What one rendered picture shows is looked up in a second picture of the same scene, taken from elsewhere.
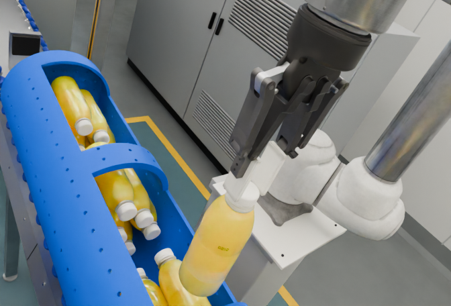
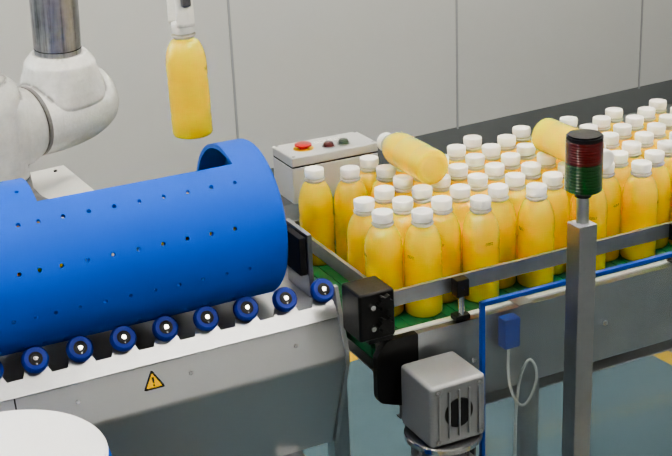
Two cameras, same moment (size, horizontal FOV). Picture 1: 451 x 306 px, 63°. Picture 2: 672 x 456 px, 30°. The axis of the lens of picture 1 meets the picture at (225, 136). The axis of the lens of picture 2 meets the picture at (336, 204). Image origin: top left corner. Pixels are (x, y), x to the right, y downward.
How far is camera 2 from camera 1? 191 cm
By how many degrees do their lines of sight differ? 61
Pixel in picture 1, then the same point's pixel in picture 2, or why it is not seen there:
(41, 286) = (77, 408)
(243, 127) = not seen: outside the picture
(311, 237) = (72, 187)
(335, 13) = not seen: outside the picture
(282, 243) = not seen: hidden behind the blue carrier
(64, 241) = (108, 244)
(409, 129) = not seen: outside the picture
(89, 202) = (77, 205)
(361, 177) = (64, 66)
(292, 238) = not seen: hidden behind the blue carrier
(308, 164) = (16, 107)
